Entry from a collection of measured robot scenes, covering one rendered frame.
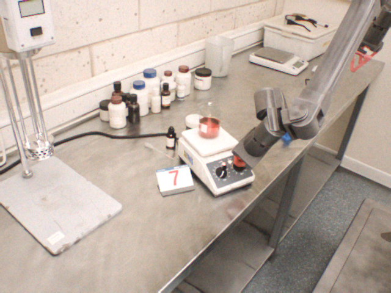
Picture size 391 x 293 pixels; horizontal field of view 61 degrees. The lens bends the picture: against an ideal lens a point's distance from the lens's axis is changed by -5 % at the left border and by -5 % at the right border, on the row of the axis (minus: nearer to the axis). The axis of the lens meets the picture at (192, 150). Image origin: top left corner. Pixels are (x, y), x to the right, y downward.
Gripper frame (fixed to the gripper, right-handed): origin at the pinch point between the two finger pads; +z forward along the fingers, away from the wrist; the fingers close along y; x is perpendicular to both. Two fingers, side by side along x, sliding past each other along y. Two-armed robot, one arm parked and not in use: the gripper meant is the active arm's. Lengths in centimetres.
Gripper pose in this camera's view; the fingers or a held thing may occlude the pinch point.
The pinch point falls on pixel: (237, 162)
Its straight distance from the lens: 92.3
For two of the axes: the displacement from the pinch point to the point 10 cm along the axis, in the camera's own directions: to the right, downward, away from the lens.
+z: -3.1, 4.4, 8.4
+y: -6.2, 5.7, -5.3
